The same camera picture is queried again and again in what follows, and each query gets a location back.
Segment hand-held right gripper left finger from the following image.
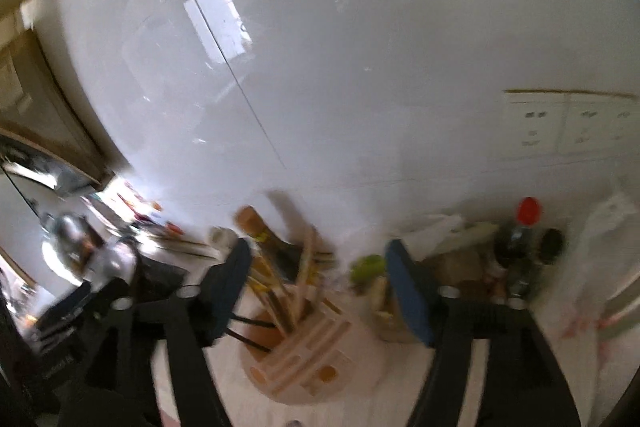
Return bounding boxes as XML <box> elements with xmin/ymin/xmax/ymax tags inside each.
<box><xmin>75</xmin><ymin>237</ymin><xmax>253</xmax><ymax>427</ymax></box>

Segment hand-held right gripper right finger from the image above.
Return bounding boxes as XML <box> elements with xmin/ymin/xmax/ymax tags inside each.
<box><xmin>385</xmin><ymin>239</ymin><xmax>583</xmax><ymax>427</ymax></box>

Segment pale pink utensil holder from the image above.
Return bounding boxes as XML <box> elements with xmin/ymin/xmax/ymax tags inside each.
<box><xmin>239</xmin><ymin>282</ymin><xmax>396</xmax><ymax>405</ymax></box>

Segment yellow green box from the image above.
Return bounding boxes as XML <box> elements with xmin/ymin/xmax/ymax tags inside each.
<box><xmin>350</xmin><ymin>254</ymin><xmax>396</xmax><ymax>338</ymax></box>

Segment white cap oil bottle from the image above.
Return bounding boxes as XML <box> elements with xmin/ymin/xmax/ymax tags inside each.
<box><xmin>207</xmin><ymin>227</ymin><xmax>241</xmax><ymax>258</ymax></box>

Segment gold cap oil bottle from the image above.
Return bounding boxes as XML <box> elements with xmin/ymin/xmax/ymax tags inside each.
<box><xmin>235</xmin><ymin>206</ymin><xmax>301</xmax><ymax>278</ymax></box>

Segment steel pot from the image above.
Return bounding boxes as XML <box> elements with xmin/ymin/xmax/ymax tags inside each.
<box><xmin>42</xmin><ymin>212</ymin><xmax>98</xmax><ymax>278</ymax></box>

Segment red cap sauce bottle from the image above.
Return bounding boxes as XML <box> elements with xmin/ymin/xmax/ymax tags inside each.
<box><xmin>494</xmin><ymin>197</ymin><xmax>546</xmax><ymax>300</ymax></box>

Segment black cap orange label bottle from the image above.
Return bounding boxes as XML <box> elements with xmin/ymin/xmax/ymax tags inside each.
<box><xmin>537</xmin><ymin>227</ymin><xmax>568</xmax><ymax>268</ymax></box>

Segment clear plastic bag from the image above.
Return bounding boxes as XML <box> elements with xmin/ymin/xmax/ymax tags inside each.
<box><xmin>565</xmin><ymin>192</ymin><xmax>640</xmax><ymax>343</ymax></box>

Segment range hood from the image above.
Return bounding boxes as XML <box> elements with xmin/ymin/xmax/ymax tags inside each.
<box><xmin>0</xmin><ymin>0</ymin><xmax>131</xmax><ymax>198</ymax></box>

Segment colourful wall stickers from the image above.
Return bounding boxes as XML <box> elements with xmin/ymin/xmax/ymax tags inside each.
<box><xmin>107</xmin><ymin>179</ymin><xmax>181</xmax><ymax>238</ymax></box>

